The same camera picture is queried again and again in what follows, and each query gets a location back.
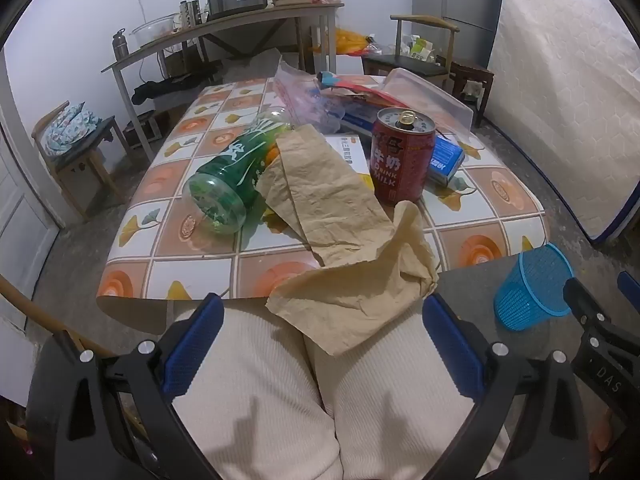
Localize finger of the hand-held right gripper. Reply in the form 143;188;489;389
563;277;640;356
617;271;640;307

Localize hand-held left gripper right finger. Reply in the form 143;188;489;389
421;292;591;480

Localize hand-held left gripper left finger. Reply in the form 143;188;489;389
25;292;226;480

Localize blue plastic wastebasket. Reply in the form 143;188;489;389
494;243;575;332

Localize green plastic bottle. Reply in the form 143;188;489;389
181;107;301;236

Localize blue and white box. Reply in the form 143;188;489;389
425;135;467;187

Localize red drink can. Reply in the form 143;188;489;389
370;106;437;206

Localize brown paper bag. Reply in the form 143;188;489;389
255;127;441;356

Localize white cardboard box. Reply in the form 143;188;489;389
322;132;376;191

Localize clear plastic container lid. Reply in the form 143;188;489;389
380;67;473;133

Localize clear pink printed plastic bag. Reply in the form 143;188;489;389
272;60;351;131

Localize red and blue wrapper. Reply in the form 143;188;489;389
315;71;396;106

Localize person's right hand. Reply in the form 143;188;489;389
589;417;618;468

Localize tile pattern tablecloth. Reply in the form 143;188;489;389
95;76;548;321

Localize light wooden chair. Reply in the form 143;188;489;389
0;275;113;361

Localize white door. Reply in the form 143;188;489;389
0;125;63;331

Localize white mattress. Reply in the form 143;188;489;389
487;0;640;246

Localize wooden chair with cushion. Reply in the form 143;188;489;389
31;100;133;221

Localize floral cushion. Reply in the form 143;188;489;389
44;102;103;156

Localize black cloth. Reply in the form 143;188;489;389
132;72;221;106

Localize dark wooden stool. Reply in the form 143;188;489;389
450;57;496;128

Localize white sack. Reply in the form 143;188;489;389
220;47;283;86

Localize wooden chair with black seat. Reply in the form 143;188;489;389
362;14;461;88

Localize white and green cartons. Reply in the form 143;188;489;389
397;32;438;61

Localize glass bowl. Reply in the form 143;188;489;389
130;14;180;50

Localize long wooden side table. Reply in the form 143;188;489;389
101;2;346;161

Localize yellow plastic bag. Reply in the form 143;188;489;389
335;27;373;56

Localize grey refrigerator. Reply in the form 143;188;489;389
412;0;508;68

